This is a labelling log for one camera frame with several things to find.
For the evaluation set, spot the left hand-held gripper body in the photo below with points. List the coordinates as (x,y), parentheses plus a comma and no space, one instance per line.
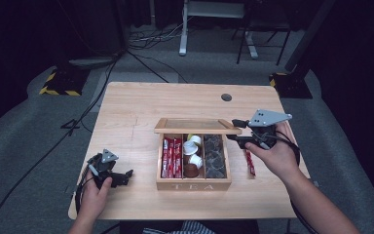
(103,165)

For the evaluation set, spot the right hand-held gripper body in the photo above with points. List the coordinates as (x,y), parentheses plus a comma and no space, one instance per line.
(266,122)

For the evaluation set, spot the red stick sachet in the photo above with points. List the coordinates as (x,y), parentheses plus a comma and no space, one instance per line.
(178,157)
(171,158)
(250,163)
(165,157)

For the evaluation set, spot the wooden tea box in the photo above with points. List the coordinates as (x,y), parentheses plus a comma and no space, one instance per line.
(193,186)

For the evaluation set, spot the person's left hand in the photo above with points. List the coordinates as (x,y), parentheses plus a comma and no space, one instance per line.
(94,201)

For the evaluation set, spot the person's right hand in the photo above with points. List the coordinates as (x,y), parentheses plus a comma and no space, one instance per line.
(279,159)

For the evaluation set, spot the grey table grommet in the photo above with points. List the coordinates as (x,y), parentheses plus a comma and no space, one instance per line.
(226,97)

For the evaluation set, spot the pile of dark tea packets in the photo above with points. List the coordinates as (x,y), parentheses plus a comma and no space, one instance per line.
(215,156)

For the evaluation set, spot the yellow-black striped stand base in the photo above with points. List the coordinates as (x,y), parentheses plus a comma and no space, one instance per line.
(63,83)
(290,85)

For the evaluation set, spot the white coffee capsule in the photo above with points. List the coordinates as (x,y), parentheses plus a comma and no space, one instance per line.
(190,148)
(196,140)
(196,161)

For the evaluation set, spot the yellow-green coffee capsule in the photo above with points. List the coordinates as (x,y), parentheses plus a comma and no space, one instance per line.
(190,136)

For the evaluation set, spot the brown coffee capsule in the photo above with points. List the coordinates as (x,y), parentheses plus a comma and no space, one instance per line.
(191,171)

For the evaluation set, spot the person's striped clothing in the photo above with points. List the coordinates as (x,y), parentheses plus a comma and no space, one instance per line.
(181,227)

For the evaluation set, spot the dark slanted stand pole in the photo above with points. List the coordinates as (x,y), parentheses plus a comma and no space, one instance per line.
(308,35)

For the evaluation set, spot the black metal chair frame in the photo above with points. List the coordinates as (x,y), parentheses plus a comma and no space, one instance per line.
(263,31)

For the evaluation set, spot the white desk frame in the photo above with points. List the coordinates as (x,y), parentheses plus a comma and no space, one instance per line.
(207,11)

